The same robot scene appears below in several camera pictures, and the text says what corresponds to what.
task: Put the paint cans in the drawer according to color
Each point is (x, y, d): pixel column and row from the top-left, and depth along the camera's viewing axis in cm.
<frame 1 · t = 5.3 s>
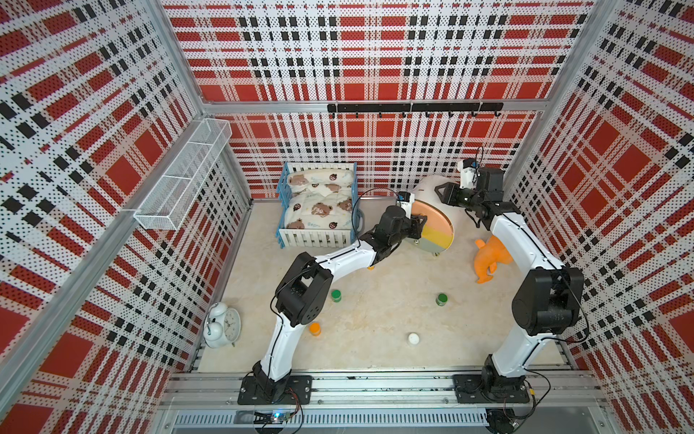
left hand: (428, 216, 88), fingers closed
right hand: (443, 186, 87), fingers open
round cabinet with coloured drawers: (438, 232, 88), point 19 cm above the table
blue white toy crib: (298, 238, 104), point 6 cm above the table
bear print bedding: (319, 199, 111), point 10 cm above the table
green paint can right: (441, 299, 90), point 3 cm above the table
white paint can front: (413, 338, 82), point 4 cm above the table
white alarm clock: (222, 325, 77), point 12 cm above the table

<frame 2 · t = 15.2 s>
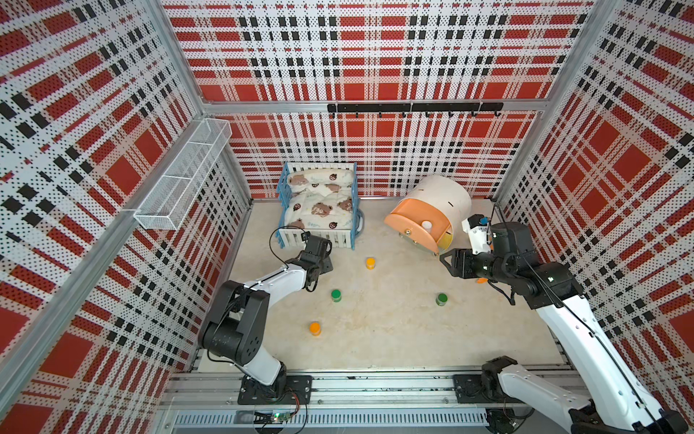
left hand: (324, 260, 96), fingers open
right hand: (454, 257, 69), fingers open
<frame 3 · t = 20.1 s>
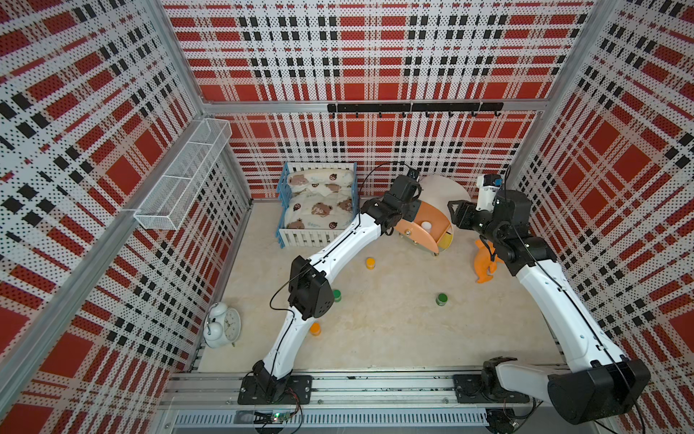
left hand: (410, 199, 87), fingers open
right hand: (459, 203, 74), fingers open
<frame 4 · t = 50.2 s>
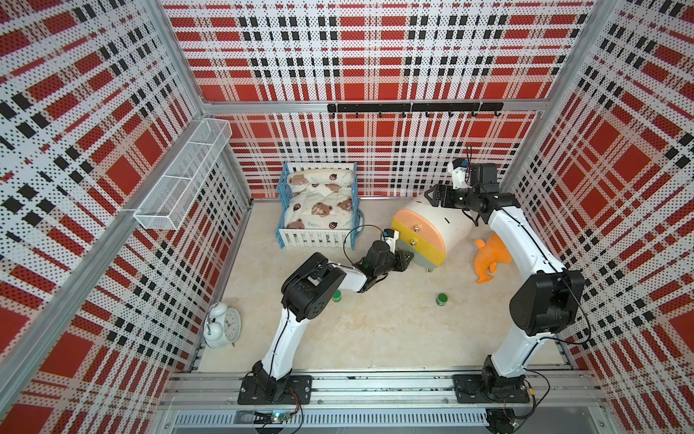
left hand: (415, 253, 96), fingers open
right hand: (438, 192, 85), fingers open
round cabinet with coloured drawers: (431, 233, 82), point 23 cm above the table
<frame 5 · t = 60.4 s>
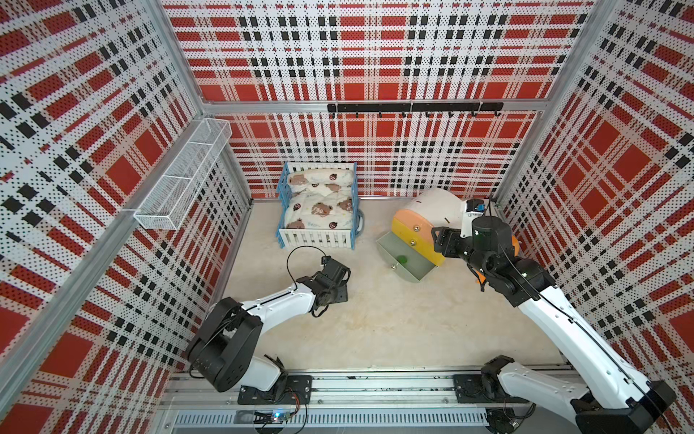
left hand: (340, 290, 91), fingers open
right hand: (447, 230, 71), fingers open
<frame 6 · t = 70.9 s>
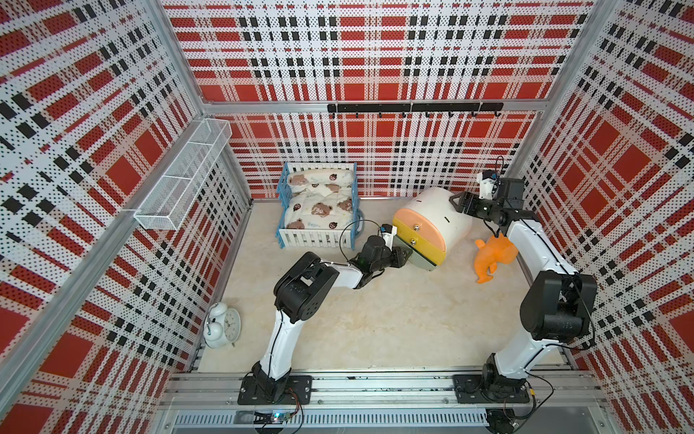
left hand: (414, 249, 95), fingers open
right hand: (460, 198, 88), fingers open
